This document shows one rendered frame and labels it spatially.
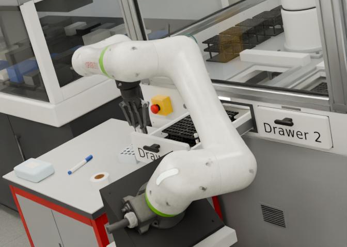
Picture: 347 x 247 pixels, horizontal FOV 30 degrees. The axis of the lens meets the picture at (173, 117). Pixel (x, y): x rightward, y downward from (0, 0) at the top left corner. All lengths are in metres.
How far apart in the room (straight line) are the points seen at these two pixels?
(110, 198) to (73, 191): 0.55
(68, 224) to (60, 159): 0.36
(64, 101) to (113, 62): 1.04
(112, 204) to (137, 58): 0.43
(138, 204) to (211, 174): 0.24
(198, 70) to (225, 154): 0.30
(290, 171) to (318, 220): 0.20
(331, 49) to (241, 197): 0.82
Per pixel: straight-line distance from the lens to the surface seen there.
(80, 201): 2.30
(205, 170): 1.69
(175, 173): 1.66
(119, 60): 1.87
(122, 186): 1.88
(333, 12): 1.95
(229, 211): 2.67
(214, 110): 1.82
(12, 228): 3.99
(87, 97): 2.97
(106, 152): 2.61
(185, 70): 1.90
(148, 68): 1.89
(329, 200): 2.27
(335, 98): 2.05
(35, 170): 2.54
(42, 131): 3.22
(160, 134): 2.35
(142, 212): 1.80
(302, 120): 2.15
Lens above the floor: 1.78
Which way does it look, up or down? 21 degrees down
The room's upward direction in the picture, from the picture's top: 14 degrees counter-clockwise
